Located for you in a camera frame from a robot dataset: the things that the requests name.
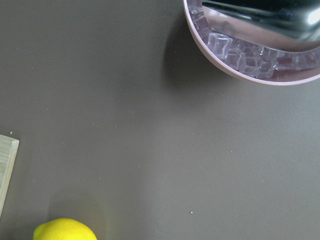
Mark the pink bowl with ice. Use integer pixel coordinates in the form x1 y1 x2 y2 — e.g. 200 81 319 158
182 0 320 86

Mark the wooden cutting board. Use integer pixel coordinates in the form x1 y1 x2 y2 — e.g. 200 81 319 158
0 135 20 214

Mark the metal scoop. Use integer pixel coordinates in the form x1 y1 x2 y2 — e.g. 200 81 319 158
201 0 320 53

